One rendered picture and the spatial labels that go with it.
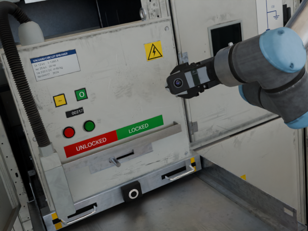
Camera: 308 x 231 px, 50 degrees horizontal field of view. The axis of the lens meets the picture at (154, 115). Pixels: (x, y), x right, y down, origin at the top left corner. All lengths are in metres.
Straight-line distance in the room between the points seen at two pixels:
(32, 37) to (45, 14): 1.04
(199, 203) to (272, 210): 0.22
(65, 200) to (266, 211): 0.54
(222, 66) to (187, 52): 0.64
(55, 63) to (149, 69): 0.28
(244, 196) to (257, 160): 0.70
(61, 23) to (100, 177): 1.16
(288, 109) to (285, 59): 0.12
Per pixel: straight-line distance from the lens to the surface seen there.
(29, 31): 0.94
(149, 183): 1.10
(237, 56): 0.70
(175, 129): 1.04
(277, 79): 0.69
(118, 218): 1.06
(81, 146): 0.98
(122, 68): 0.98
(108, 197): 1.06
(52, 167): 0.87
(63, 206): 0.92
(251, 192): 1.00
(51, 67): 0.92
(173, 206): 1.05
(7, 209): 1.27
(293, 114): 0.74
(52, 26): 1.98
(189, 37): 1.36
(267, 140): 1.74
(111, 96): 0.97
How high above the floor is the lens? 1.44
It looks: 19 degrees down
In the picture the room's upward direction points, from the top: 10 degrees counter-clockwise
